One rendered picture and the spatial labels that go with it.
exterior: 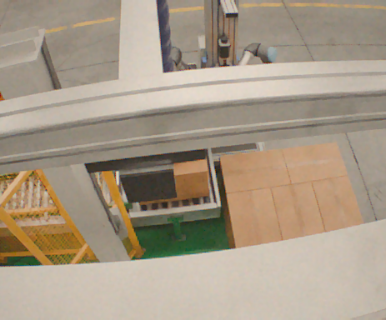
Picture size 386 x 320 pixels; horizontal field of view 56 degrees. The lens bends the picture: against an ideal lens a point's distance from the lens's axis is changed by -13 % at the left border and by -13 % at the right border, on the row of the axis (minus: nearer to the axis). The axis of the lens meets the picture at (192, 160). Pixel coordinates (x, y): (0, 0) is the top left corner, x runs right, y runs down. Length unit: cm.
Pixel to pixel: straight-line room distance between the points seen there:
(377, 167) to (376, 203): 50
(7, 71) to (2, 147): 50
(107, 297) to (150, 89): 34
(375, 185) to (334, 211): 110
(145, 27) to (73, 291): 73
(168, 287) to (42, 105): 37
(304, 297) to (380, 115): 42
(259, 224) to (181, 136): 284
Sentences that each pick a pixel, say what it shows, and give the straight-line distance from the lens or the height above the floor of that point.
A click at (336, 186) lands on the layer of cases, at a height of 54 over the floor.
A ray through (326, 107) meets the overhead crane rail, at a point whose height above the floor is 317.
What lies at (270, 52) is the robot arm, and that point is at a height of 165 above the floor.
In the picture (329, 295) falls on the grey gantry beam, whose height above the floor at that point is 322.
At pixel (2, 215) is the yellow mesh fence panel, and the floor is 204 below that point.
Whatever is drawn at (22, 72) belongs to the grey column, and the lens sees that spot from 119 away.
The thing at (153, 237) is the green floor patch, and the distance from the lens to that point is 405.
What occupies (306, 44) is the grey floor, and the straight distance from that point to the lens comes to 603.
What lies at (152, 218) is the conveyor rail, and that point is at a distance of 355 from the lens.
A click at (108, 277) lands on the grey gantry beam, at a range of 49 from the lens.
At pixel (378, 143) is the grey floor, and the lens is 504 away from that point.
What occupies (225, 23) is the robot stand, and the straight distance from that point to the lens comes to 334.
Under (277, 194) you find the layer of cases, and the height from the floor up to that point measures 54.
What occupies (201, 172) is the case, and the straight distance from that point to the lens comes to 326.
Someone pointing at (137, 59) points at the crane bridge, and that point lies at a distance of 96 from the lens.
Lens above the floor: 367
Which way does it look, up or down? 55 degrees down
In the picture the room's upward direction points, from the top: 3 degrees counter-clockwise
